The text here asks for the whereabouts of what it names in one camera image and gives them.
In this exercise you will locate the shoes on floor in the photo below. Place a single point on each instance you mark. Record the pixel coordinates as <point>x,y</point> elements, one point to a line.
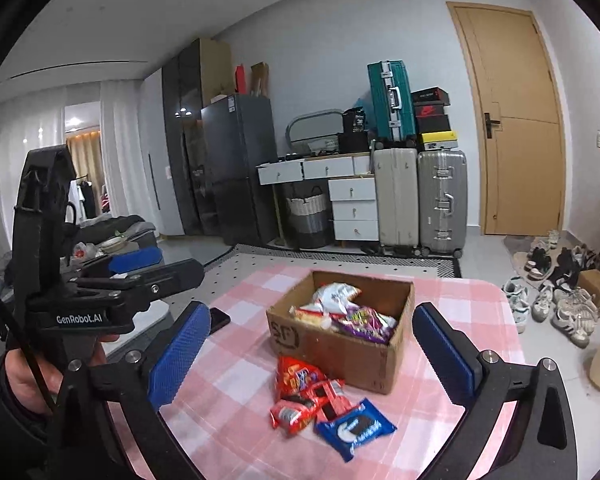
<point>545,288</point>

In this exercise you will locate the beige suitcase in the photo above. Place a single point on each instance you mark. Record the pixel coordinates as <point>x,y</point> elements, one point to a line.
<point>395,171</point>

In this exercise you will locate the wooden door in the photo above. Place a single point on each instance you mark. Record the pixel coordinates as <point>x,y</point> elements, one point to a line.
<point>520,129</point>

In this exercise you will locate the black refrigerator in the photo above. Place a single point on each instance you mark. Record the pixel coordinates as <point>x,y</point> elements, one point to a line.
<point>240,137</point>

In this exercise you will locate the nougat cracker packet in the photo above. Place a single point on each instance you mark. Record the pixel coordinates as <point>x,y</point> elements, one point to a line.
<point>316,319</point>

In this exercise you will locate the teal suitcase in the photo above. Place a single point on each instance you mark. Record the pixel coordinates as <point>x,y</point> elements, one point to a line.
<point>392,101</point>

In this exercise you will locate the purple snack bag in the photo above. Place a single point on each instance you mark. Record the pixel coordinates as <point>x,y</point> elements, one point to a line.
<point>366,323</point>

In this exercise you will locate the white noodle snack bag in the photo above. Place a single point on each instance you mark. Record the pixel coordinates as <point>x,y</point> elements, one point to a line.
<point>332,299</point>

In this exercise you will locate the blue oreo packet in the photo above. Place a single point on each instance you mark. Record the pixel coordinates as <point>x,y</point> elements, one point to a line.
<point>358,427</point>

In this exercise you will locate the woven laundry basket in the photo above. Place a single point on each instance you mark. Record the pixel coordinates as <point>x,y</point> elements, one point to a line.
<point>309,218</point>

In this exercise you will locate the person's left hand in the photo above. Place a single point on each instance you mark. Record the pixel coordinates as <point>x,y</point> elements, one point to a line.
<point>20,394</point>

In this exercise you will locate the white drawer desk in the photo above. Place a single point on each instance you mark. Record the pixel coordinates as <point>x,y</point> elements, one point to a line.
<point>351,190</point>

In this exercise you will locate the stacked shoe boxes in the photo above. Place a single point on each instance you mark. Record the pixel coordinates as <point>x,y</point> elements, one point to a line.
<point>434,131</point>

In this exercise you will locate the red oreo packet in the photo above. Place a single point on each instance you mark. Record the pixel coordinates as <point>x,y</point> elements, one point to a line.
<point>321,402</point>

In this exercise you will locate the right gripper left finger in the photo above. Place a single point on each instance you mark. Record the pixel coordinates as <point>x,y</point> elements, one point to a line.
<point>86,440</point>

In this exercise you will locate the silver suitcase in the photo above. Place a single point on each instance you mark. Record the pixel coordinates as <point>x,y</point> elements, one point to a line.
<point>443,202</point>

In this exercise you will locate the cardboard box on floor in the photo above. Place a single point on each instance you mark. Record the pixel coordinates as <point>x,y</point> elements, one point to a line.
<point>590,281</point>

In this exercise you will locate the black smartphone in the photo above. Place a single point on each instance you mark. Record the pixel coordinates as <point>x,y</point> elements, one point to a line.
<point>218,320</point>

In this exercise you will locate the pink checkered tablecloth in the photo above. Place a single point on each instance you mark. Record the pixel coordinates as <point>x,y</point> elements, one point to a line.
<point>221,414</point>

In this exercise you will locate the brown cardboard box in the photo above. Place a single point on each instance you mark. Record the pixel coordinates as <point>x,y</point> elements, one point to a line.
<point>360,362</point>

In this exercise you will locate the red triangular snack bag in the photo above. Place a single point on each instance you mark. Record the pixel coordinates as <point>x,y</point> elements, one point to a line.
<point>294,376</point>

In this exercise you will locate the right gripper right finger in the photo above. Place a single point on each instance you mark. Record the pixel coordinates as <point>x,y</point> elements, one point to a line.
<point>539,441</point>

